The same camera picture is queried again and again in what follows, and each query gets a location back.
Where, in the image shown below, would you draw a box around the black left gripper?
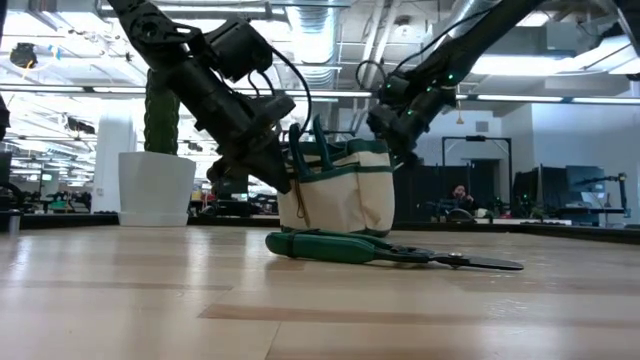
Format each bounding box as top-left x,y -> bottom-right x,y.
205,113 -> 297,196

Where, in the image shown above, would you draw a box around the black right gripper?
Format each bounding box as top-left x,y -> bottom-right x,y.
367,74 -> 441,169

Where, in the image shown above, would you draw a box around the beige green gardening bag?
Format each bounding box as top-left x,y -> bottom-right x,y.
277,138 -> 396,237

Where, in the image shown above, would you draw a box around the green straight-blade garden shears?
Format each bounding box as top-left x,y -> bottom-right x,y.
264,228 -> 525,272

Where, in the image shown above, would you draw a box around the black partition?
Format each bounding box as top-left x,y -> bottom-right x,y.
393,162 -> 501,224

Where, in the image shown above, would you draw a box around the person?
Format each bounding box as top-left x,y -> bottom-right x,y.
448,183 -> 476,214

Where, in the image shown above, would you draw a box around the green cactus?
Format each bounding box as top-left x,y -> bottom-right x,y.
143,69 -> 182,156

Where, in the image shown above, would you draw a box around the white plant pot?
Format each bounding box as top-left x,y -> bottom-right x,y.
118,151 -> 197,228

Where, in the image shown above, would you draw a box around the dark background monitor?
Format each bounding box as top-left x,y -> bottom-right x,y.
565,164 -> 607,206
513,167 -> 567,217

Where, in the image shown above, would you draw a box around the grey metal cylinder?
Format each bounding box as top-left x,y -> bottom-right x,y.
6,209 -> 23,237

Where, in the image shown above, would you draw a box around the black ceiling device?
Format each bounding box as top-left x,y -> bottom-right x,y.
8,42 -> 40,70

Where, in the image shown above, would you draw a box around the black gantry frame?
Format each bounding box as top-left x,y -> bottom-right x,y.
441,134 -> 514,221

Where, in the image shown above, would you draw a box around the silver ribbed ceiling duct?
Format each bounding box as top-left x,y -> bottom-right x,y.
287,0 -> 346,91

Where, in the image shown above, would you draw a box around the black aluminium table frame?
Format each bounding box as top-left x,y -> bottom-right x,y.
0,212 -> 640,246

